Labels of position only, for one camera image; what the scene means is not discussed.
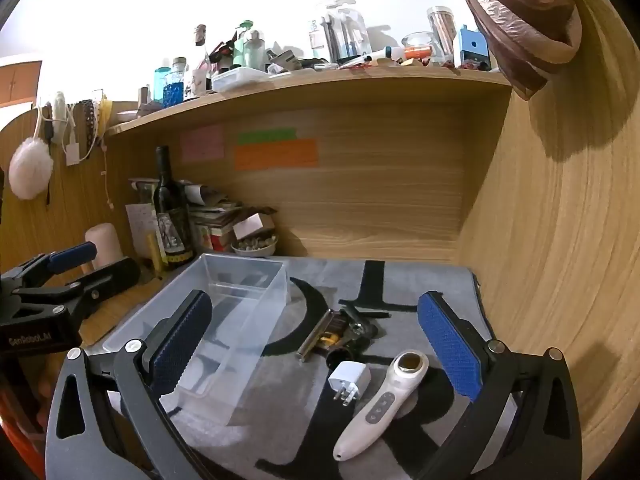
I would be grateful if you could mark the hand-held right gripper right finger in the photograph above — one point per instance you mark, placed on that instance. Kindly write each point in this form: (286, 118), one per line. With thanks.
(450, 345)

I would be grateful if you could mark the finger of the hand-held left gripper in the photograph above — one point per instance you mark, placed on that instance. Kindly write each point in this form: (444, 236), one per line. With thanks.
(75, 256)
(110, 277)

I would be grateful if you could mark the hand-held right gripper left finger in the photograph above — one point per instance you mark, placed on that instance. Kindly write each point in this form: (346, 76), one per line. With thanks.
(181, 342)

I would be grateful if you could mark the clear plastic storage bin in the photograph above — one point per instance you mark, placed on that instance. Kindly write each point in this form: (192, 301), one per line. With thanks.
(240, 280)

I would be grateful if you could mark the white handheld facial device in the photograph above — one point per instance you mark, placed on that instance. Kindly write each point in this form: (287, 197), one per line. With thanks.
(380, 410)

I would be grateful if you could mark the black clip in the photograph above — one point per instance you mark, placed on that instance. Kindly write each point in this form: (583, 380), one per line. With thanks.
(352, 314)

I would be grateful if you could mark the white power adapter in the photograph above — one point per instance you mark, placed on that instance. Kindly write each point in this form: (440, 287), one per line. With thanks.
(350, 375)

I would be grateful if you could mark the black flash drive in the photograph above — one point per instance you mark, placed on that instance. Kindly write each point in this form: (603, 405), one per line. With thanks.
(341, 357)

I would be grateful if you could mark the pink lidded mug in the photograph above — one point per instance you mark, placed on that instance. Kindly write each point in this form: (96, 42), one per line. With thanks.
(102, 240)

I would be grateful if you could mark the gold tube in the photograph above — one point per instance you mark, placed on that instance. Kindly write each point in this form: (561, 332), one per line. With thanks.
(155, 255)

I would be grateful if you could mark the white handwritten note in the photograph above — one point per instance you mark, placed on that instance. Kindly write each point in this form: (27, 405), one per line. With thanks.
(137, 225)

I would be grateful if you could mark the grey mat with black letters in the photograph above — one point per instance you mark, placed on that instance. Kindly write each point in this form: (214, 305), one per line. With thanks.
(400, 280)

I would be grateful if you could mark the dark wine bottle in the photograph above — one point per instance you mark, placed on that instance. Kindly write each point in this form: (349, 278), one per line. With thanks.
(167, 200)

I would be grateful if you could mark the white fluffy pom-pom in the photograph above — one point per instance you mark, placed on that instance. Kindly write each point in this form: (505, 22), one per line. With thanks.
(30, 170)

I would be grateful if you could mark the orange cloth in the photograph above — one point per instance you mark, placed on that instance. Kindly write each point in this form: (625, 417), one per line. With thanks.
(17, 430)

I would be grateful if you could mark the stack of books and papers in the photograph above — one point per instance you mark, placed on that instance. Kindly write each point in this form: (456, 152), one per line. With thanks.
(210, 220)

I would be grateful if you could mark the white bowl of beads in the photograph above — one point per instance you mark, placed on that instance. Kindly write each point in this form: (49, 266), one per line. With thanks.
(254, 249)

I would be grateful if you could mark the beaded strip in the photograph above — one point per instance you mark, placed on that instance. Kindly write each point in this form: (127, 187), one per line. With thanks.
(88, 127)

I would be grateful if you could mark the metal cylinder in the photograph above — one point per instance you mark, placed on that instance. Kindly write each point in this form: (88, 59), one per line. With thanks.
(314, 335)

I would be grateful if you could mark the white paper card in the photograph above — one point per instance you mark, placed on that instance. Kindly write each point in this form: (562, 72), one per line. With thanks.
(250, 225)

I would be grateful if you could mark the pink sticky note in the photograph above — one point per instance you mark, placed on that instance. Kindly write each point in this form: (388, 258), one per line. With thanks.
(201, 142)

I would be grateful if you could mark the wooden cabinet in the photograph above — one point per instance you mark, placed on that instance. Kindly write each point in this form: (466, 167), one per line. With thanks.
(20, 82)

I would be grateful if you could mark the glass jar with blue contents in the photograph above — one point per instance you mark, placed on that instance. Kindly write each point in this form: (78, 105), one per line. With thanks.
(177, 85)

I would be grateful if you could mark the orange sticky note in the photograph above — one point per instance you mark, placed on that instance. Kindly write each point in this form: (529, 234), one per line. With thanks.
(277, 155)

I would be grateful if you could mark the green sticky note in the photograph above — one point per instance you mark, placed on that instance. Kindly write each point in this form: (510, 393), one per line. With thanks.
(267, 135)

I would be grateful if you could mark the clear plastic food box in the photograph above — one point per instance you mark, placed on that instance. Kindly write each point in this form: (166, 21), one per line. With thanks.
(240, 80)

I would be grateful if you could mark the green pump bottle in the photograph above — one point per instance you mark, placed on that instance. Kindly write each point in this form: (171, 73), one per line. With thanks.
(249, 50)

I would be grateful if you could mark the wooden shelf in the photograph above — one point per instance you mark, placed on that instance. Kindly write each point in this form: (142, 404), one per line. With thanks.
(310, 87)

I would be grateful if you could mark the white marker tube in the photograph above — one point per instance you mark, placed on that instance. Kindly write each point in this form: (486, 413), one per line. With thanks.
(382, 55)

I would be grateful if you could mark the blue box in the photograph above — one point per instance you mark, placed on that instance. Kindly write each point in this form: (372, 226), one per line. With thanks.
(474, 47)

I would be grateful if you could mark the glass bowl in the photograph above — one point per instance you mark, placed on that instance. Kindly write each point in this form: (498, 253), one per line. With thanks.
(417, 47)

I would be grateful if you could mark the glass jar with sticks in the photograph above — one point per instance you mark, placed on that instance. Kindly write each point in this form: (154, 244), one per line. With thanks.
(442, 32)

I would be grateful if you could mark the brown hanging cloth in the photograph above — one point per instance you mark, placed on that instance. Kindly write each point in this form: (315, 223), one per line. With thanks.
(520, 25)

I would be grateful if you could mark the clear brush package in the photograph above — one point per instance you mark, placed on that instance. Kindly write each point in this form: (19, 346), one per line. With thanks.
(340, 32)

